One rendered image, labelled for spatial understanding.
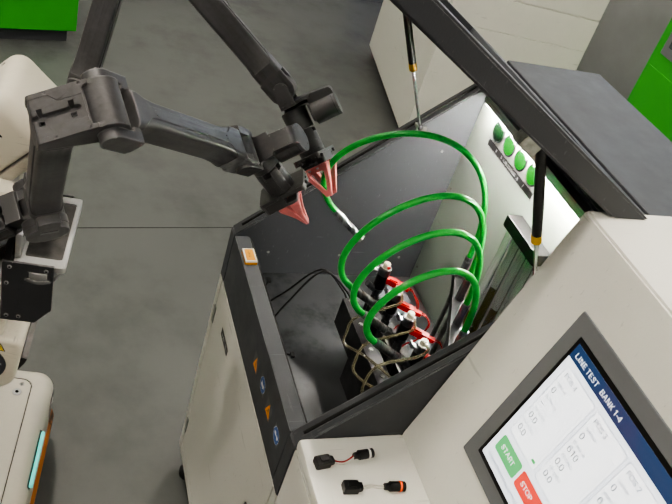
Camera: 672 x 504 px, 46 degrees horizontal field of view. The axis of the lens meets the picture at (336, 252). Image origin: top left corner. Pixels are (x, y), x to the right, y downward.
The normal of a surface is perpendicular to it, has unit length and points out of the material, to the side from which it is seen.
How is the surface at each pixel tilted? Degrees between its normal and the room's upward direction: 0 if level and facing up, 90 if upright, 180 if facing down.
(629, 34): 90
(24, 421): 0
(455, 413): 76
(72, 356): 0
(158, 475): 0
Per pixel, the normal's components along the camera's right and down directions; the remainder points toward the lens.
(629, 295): -0.83, -0.22
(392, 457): 0.27, -0.77
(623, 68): -0.90, 0.01
